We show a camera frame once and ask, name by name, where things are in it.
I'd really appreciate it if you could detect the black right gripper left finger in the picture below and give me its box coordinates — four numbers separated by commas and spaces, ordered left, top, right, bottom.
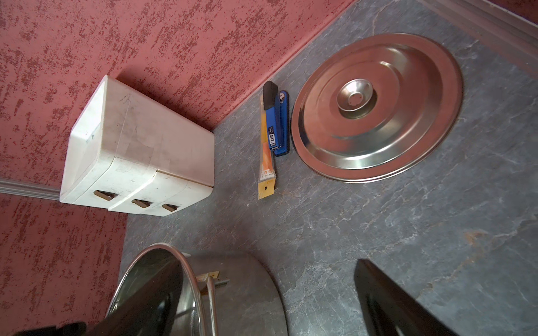
86, 260, 183, 335

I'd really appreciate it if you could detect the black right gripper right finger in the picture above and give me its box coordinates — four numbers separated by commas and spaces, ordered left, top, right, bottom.
354, 259, 455, 335

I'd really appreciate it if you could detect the stainless steel pot lid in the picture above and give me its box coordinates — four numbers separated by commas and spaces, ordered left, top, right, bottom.
291, 33, 463, 183

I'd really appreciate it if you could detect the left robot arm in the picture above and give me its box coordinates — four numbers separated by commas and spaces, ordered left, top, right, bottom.
13, 322, 87, 336

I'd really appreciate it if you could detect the white three-drawer organizer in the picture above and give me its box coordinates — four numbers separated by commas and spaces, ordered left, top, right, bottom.
59, 76, 214, 217

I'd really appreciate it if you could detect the blue black stapler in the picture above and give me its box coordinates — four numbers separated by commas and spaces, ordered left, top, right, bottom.
263, 81, 289, 157

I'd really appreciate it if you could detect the aluminium corner post left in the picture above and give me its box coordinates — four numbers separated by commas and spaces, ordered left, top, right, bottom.
0, 179, 60, 202

